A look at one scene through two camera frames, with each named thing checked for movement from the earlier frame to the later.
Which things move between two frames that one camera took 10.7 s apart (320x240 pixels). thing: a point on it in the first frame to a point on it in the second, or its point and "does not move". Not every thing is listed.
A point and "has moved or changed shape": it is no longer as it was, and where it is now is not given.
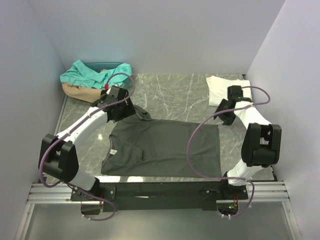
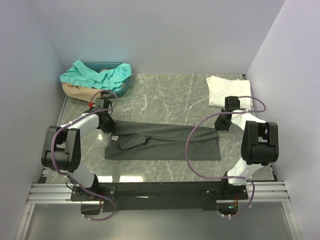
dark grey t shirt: x=143 y=146 has moved or changed shape
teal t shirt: x=79 y=74 does not move
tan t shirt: x=86 y=94 does not move
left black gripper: x=129 y=111 to x=111 y=128
